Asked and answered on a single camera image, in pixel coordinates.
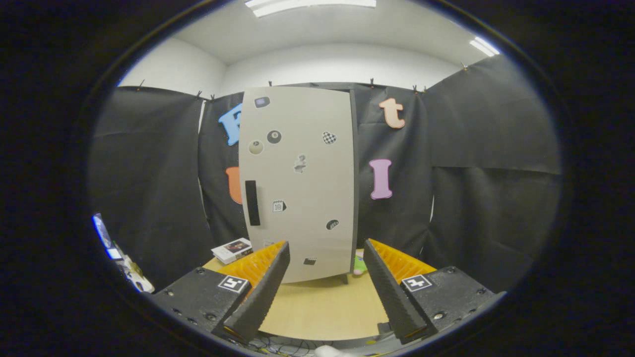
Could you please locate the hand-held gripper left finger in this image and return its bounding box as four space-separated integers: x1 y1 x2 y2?
152 241 291 344

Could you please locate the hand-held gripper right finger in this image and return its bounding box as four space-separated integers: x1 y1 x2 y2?
362 238 507 346

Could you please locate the black door handle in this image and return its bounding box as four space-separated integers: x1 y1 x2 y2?
245 180 261 227

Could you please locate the grey shoe cabinet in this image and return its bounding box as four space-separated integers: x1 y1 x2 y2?
238 83 361 286

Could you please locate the thin white book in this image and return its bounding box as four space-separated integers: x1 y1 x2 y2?
218 250 254 265

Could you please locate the white picture book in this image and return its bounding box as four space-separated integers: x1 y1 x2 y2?
211 238 253 259

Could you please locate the black backdrop cloth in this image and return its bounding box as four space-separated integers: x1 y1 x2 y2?
88 54 562 294

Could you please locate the white yellow object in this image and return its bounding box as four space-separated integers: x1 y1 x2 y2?
119 255 155 294

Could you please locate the blue lit screen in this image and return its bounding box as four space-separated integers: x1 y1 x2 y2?
92 213 123 261

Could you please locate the small ceiling light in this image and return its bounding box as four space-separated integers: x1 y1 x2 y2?
469 36 501 58

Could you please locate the long ceiling light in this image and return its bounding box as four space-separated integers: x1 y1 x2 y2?
245 0 378 18

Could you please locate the bundle of black cables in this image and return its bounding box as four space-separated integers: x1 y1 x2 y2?
248 336 318 357

